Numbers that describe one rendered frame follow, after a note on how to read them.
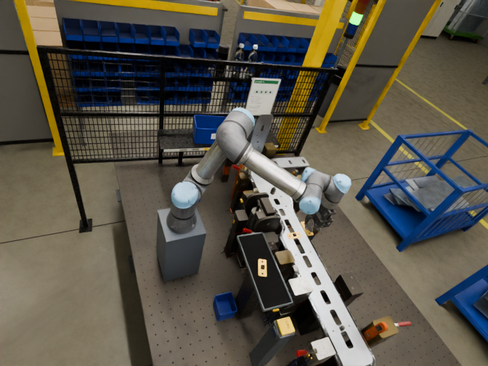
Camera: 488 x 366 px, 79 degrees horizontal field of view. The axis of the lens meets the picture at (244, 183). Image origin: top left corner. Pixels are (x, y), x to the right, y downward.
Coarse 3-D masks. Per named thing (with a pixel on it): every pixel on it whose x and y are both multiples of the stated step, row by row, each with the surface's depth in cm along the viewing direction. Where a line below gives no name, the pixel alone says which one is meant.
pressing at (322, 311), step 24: (288, 216) 182; (288, 240) 169; (312, 264) 161; (312, 288) 151; (336, 288) 154; (336, 312) 145; (336, 336) 136; (360, 336) 139; (336, 360) 129; (360, 360) 131
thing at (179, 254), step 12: (168, 228) 146; (204, 228) 151; (168, 240) 141; (180, 240) 145; (192, 240) 149; (204, 240) 153; (168, 252) 148; (180, 252) 152; (192, 252) 157; (168, 264) 156; (180, 264) 161; (192, 264) 167; (168, 276) 165; (180, 276) 171
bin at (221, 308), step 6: (222, 294) 161; (228, 294) 163; (216, 300) 164; (222, 300) 167; (228, 300) 168; (234, 300) 160; (216, 306) 158; (222, 306) 165; (228, 306) 166; (234, 306) 160; (216, 312) 159; (222, 312) 163; (228, 312) 154; (234, 312) 157; (216, 318) 160; (222, 318) 158; (228, 318) 161
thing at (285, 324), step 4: (276, 320) 120; (280, 320) 120; (284, 320) 120; (288, 320) 120; (280, 324) 119; (284, 324) 119; (288, 324) 119; (292, 324) 120; (280, 328) 117; (284, 328) 118; (288, 328) 118; (292, 328) 118; (280, 332) 117; (284, 332) 117; (288, 332) 117; (292, 332) 117
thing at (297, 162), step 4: (272, 160) 218; (276, 160) 219; (280, 160) 220; (284, 160) 221; (292, 160) 223; (296, 160) 225; (300, 160) 226; (280, 164) 217; (284, 164) 218; (288, 164) 219; (292, 164) 220; (296, 164) 221; (300, 164) 222; (304, 164) 224; (308, 164) 224
